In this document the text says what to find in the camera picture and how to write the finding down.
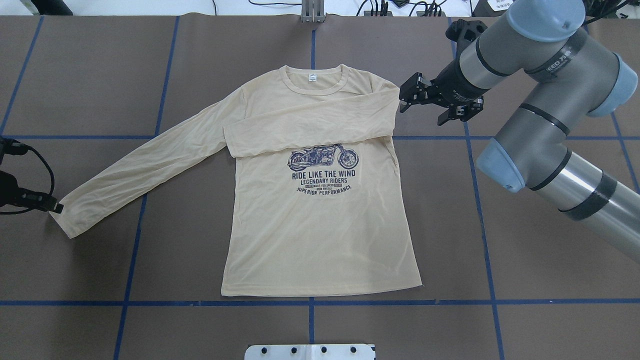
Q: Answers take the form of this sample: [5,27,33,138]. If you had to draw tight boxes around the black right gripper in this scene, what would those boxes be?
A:
[398,60,485,126]

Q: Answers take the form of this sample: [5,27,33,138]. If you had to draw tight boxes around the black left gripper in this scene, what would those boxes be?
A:
[0,137,64,214]

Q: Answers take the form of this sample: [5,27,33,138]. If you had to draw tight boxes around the beige long-sleeve printed shirt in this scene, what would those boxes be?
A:
[52,64,423,297]

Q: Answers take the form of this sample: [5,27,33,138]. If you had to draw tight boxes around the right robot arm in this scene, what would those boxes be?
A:
[398,0,640,262]

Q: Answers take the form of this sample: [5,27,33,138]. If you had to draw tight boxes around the brown table mat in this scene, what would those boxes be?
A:
[1,14,639,360]

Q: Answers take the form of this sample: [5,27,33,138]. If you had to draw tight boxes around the aluminium frame post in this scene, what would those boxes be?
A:
[301,0,326,24]

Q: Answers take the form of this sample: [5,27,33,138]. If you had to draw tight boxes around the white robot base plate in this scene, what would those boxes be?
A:
[244,343,377,360]

